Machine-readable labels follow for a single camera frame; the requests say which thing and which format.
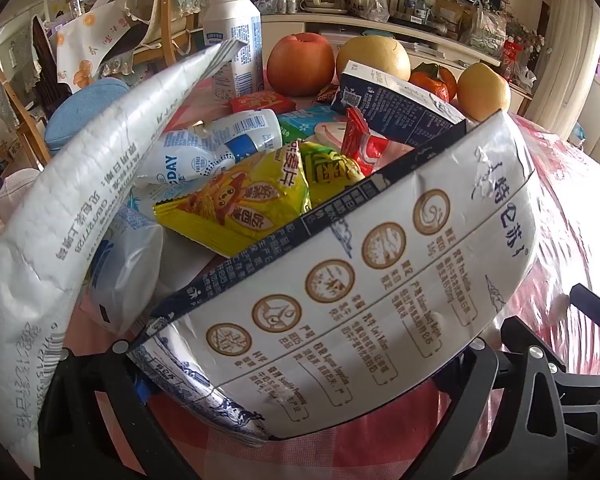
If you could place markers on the small yellow pear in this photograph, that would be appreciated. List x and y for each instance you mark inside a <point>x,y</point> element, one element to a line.
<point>482,92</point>

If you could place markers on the dark blue milk carton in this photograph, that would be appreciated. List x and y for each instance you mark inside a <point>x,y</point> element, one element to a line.
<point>395,105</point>

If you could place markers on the clear plastic water bottle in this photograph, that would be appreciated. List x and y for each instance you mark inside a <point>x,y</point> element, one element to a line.
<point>408,4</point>
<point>421,6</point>

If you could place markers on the teal wet wipe packet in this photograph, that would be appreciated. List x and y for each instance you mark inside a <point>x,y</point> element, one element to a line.
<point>305,122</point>

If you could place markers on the blue seat cushion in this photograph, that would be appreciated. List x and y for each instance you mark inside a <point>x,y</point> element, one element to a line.
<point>85,110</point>

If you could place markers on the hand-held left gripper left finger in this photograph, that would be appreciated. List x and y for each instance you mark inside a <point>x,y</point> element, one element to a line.
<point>125,375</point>

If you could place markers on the wooden chair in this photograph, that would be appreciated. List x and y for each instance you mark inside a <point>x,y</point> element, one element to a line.
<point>25,120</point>

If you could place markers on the red apple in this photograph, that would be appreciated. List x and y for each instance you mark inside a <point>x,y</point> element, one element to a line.
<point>300,65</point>

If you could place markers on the fruit print white cloth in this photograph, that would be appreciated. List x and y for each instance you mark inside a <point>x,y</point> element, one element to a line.
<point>85,40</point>

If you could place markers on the large yellow pear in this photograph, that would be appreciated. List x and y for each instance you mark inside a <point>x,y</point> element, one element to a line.
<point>375,55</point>

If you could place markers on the pink white checkered tablecloth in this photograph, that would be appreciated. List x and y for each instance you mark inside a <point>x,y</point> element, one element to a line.
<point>565,220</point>

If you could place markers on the red snack packet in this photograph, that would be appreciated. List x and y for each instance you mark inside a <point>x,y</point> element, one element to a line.
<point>262,102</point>

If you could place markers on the cream curtain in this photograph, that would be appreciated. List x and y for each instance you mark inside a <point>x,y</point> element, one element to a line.
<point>575,35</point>

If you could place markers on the red foil wrapper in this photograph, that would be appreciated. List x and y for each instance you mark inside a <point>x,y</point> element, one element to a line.
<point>367,147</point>

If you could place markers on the yellow green snack bag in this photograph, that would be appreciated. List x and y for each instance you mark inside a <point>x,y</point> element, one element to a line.
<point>250,200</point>

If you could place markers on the white plastic milk bottle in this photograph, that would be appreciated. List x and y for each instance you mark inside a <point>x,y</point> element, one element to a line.
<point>230,25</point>

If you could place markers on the crushed white yogurt bottle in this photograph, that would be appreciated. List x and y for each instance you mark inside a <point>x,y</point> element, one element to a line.
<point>205,150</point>

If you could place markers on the cream cabinet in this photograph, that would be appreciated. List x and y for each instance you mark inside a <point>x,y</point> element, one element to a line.
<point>430,42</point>

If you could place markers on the white blue plastic pouch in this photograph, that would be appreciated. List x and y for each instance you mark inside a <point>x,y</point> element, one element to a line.
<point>125,270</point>

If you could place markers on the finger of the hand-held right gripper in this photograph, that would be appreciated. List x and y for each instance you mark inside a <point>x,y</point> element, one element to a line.
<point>597,307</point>
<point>592,390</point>

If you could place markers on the white milk carton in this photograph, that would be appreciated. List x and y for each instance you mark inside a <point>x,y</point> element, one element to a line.
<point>380,310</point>

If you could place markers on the grey white tissue pack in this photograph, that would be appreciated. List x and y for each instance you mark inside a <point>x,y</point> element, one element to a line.
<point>55,235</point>

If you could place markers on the cluster of glass jars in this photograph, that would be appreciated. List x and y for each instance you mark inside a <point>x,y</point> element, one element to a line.
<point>277,5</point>

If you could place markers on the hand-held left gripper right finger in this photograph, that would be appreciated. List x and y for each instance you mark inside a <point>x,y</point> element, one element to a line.
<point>480,375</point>

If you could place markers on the orange tangerine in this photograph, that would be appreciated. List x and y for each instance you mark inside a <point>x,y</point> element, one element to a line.
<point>432,82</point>

